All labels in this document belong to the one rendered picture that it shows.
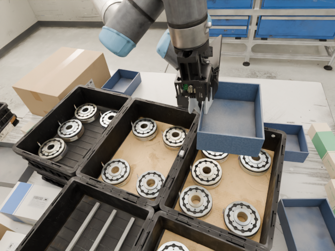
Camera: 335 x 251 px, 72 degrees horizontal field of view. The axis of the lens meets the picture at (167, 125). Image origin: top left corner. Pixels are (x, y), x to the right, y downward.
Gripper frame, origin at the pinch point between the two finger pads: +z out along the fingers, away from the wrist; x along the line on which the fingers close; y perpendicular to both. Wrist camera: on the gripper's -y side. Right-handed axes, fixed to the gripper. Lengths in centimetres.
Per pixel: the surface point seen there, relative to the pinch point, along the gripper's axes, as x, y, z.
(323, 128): 43, -33, 42
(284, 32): 44, -196, 81
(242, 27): 3, -194, 71
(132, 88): -52, -51, 34
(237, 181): 9.4, 3.4, 30.7
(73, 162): -52, 7, 24
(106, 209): -30.9, 22.1, 26.1
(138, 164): -26.0, 3.5, 26.5
